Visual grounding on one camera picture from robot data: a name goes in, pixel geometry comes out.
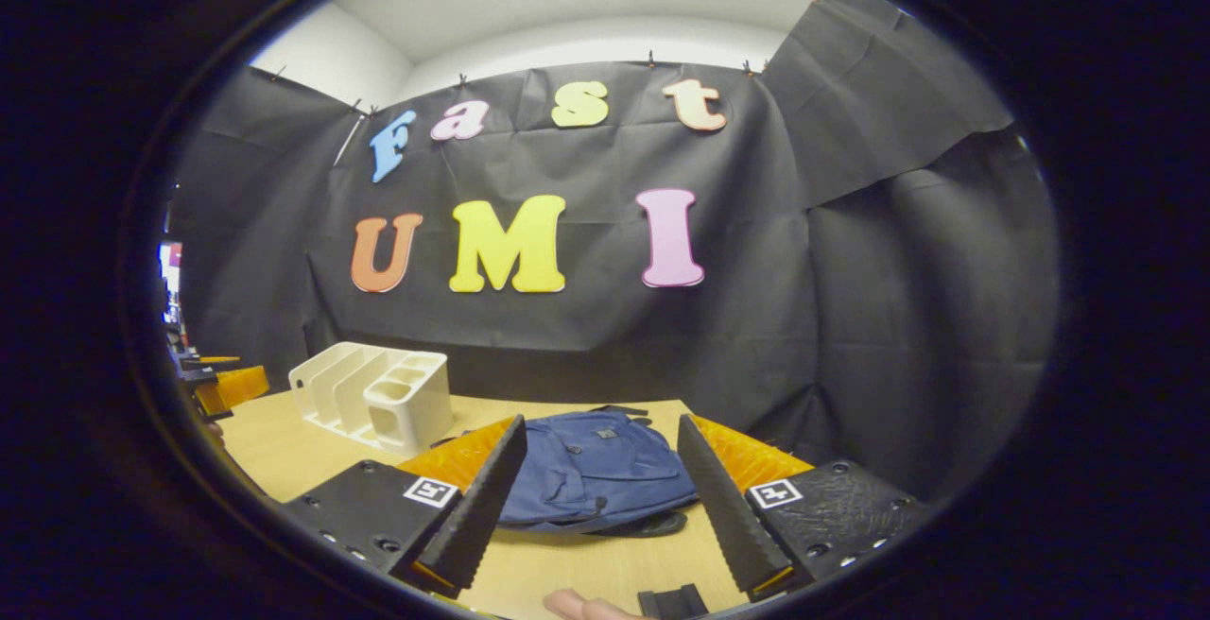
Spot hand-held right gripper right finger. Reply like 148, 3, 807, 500
676, 414, 934, 602

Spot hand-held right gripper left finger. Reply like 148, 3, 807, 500
282, 414, 528, 600

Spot white plastic bookshelf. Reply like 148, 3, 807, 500
288, 342, 455, 456

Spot blue schoolbag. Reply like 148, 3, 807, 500
496, 405, 700, 538

